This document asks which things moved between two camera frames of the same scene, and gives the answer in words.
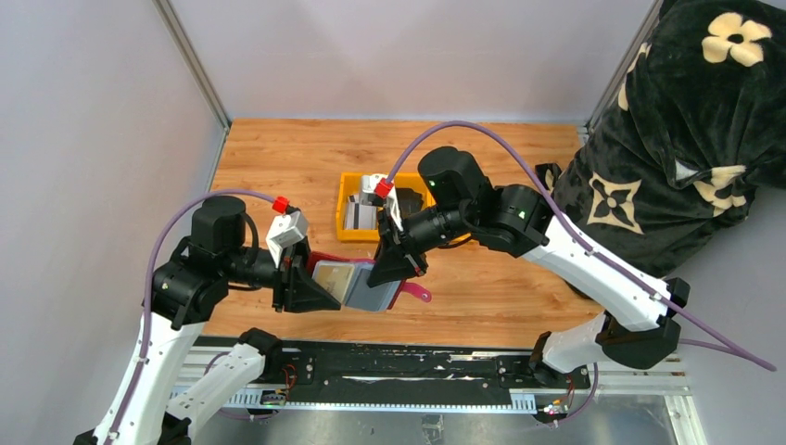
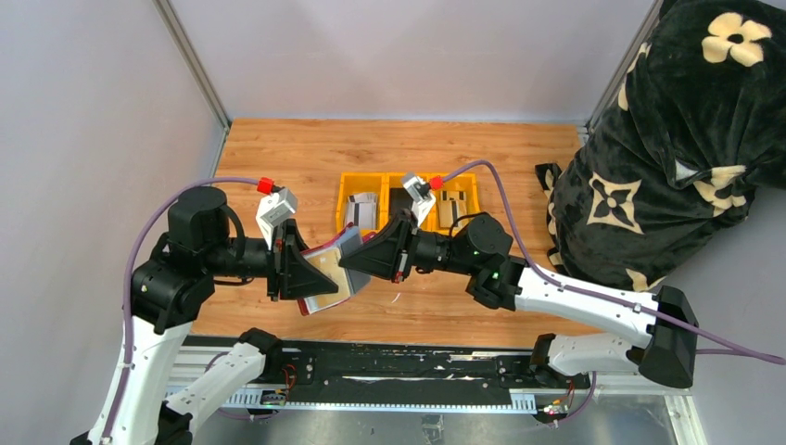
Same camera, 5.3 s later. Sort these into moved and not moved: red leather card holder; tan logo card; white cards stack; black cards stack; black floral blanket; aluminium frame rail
Moved: tan logo card; red leather card holder
Not moved: black cards stack; aluminium frame rail; white cards stack; black floral blanket
